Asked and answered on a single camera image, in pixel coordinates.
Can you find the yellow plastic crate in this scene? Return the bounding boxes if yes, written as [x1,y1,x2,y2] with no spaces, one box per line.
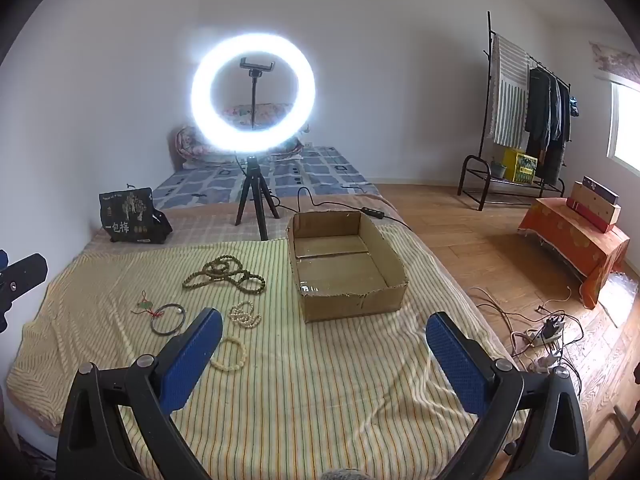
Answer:
[502,147,538,184]

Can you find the window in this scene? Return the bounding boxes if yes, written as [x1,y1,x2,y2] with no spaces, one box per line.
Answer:
[607,80,640,178]

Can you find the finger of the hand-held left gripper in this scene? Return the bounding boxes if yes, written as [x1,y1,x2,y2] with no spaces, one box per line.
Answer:
[0,249,49,333]

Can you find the red long box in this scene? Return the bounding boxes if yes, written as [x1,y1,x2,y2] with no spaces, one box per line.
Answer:
[566,197,615,233]

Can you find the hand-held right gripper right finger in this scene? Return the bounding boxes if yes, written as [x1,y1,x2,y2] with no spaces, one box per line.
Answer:
[425,311,590,480]

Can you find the tan cardboard long box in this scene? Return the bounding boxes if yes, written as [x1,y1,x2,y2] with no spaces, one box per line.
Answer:
[570,182,621,225]

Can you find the tangle of floor cables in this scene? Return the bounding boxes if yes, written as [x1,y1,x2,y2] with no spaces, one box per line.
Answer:
[470,285,586,391]

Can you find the striped hanging towel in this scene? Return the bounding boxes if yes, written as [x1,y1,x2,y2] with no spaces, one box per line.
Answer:
[486,34,531,145]

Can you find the black phone holder gooseneck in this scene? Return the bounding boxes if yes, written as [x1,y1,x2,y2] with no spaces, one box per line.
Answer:
[240,57,277,131]

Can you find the white pearl bracelet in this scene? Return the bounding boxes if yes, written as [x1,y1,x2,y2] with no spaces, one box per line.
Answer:
[229,301,262,329]

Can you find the cream bead bracelet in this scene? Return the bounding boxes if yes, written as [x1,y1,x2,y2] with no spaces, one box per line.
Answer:
[210,337,248,372]

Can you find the black mini tripod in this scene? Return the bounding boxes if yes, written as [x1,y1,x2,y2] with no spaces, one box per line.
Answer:
[235,155,281,242]

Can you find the black cable with controller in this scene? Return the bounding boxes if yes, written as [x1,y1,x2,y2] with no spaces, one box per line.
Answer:
[270,187,416,233]

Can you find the folded floral quilt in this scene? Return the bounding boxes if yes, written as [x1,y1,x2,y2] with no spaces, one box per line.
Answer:
[175,102,305,171]

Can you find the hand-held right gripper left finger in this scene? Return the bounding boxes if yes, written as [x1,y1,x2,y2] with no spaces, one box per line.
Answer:
[56,307,224,480]

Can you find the dark purple long box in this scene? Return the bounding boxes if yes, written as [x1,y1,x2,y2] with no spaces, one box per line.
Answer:
[581,176,621,207]

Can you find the floral curtain valance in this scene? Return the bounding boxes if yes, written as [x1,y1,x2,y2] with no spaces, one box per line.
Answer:
[589,41,640,92]

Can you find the black metal clothes rack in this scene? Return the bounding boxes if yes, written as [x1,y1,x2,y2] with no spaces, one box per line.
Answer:
[457,11,581,211]

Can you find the red cord jade pendant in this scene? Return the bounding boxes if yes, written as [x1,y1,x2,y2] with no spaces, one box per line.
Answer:
[131,290,166,318]

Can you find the brown wooden bead necklace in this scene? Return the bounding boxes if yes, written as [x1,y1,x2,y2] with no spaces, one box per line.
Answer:
[181,255,266,295]

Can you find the dark hanging clothes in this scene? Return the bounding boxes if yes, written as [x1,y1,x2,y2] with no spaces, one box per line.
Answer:
[525,66,572,186]

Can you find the white ring light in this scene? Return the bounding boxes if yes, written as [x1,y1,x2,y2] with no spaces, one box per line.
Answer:
[190,34,317,155]

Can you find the dark thin bangle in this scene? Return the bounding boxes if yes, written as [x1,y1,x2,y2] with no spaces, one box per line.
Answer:
[150,303,187,336]

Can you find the orange cloth covered table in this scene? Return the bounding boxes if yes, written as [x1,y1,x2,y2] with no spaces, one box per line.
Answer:
[517,197,631,310]

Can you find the blue patterned bed sheet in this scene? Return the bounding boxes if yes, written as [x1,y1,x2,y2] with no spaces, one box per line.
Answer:
[150,146,381,206]

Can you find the white power strip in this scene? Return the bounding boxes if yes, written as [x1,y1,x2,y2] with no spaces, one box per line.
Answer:
[530,317,566,348]

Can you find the black printed bag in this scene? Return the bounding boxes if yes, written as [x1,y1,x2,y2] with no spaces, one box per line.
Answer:
[98,186,173,246]

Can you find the yellow striped blanket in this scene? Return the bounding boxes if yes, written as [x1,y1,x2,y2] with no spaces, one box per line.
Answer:
[7,237,528,480]

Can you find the beige plaid cloth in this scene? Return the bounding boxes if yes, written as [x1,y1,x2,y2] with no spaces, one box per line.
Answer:
[82,205,416,256]

